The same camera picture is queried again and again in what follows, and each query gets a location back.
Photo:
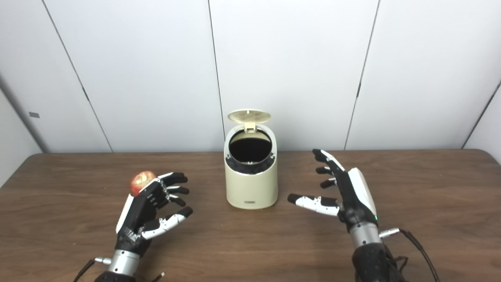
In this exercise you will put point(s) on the black wall panel hinge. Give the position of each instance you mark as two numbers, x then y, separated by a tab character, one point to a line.
358	89
85	94

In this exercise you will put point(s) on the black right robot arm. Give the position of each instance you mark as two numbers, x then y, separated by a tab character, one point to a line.
372	254

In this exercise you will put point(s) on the cream-colored bin body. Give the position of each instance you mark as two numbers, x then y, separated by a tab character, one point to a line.
250	188

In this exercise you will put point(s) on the cream round bin lid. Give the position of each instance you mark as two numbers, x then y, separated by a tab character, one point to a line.
249	116

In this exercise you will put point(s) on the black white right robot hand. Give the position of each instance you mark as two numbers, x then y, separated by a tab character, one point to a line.
354	199

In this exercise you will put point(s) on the red apple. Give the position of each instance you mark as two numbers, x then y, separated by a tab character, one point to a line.
141	182

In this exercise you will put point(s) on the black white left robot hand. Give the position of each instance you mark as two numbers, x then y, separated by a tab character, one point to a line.
137	215

